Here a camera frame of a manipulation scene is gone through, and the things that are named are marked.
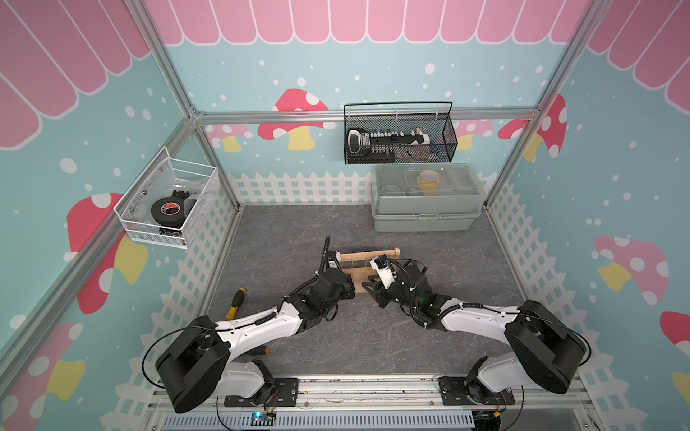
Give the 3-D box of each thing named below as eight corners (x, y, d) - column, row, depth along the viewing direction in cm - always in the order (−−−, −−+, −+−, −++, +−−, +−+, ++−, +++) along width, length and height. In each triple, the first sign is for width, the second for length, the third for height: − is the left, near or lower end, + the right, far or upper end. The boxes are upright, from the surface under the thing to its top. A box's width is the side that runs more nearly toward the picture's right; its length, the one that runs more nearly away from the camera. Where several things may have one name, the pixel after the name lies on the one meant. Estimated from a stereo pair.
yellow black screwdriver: (226, 319, 90) (223, 316, 88) (241, 290, 97) (239, 287, 95) (233, 321, 90) (230, 318, 88) (247, 291, 96) (245, 288, 94)
